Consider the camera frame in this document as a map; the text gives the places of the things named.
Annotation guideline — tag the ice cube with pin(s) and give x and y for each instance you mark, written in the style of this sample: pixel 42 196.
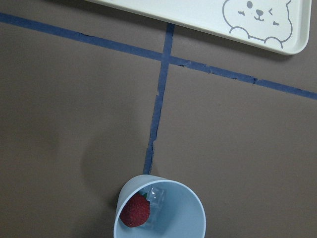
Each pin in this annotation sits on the ice cube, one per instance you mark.
pixel 155 196

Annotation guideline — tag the red strawberry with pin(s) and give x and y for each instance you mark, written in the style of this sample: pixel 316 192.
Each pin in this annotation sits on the red strawberry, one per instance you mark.
pixel 136 211

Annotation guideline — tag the light blue plastic cup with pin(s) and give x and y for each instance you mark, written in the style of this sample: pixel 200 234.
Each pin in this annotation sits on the light blue plastic cup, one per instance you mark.
pixel 181 216

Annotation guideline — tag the white bear serving tray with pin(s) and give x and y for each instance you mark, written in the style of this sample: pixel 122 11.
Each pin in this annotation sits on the white bear serving tray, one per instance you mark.
pixel 280 26

